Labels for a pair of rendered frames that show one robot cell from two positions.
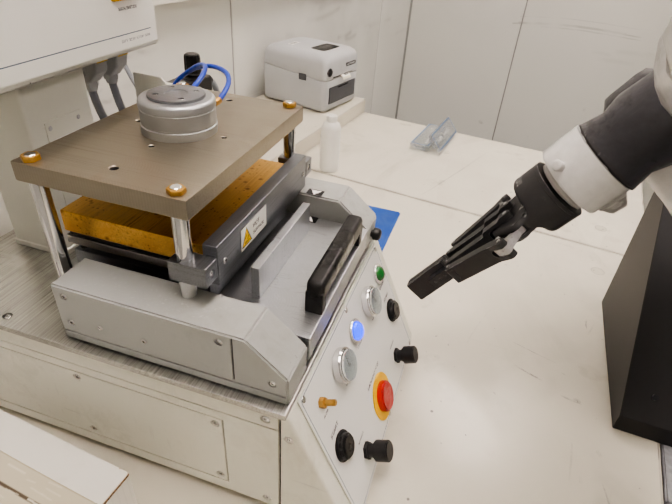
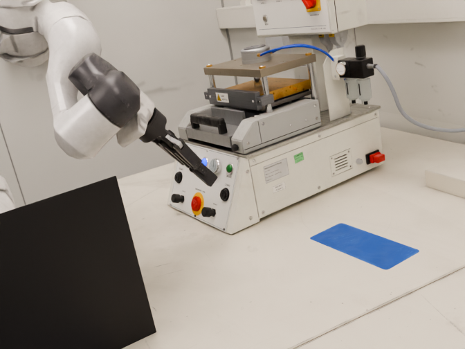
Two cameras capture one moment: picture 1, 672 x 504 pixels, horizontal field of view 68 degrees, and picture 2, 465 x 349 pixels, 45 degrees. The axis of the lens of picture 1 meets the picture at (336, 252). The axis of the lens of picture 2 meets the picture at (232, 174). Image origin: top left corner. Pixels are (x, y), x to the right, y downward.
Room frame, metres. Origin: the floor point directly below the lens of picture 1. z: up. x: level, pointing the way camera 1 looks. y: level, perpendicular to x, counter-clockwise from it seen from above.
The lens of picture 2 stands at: (1.49, -1.00, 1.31)
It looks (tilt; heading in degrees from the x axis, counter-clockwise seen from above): 18 degrees down; 134
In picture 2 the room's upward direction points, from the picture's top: 11 degrees counter-clockwise
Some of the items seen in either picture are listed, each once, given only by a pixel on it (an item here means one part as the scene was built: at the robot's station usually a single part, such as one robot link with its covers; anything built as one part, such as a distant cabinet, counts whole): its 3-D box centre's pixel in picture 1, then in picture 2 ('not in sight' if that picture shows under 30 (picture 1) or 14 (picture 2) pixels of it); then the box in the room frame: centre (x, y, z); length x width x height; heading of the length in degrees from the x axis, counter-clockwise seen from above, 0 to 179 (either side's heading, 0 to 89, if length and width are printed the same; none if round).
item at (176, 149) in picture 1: (168, 140); (272, 68); (0.54, 0.20, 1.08); 0.31 x 0.24 x 0.13; 165
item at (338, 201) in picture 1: (292, 204); (274, 126); (0.63, 0.07, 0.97); 0.26 x 0.05 x 0.07; 75
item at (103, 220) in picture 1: (190, 175); (261, 82); (0.52, 0.17, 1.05); 0.22 x 0.17 x 0.10; 165
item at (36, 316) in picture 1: (172, 260); (277, 122); (0.52, 0.21, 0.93); 0.46 x 0.35 x 0.01; 75
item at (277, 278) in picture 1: (227, 246); (251, 115); (0.50, 0.13, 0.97); 0.30 x 0.22 x 0.08; 75
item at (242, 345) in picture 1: (180, 327); (218, 115); (0.36, 0.15, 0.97); 0.25 x 0.05 x 0.07; 75
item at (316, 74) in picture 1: (312, 72); not in sight; (1.64, 0.12, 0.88); 0.25 x 0.20 x 0.17; 61
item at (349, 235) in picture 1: (336, 259); (207, 122); (0.46, 0.00, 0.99); 0.15 x 0.02 x 0.04; 165
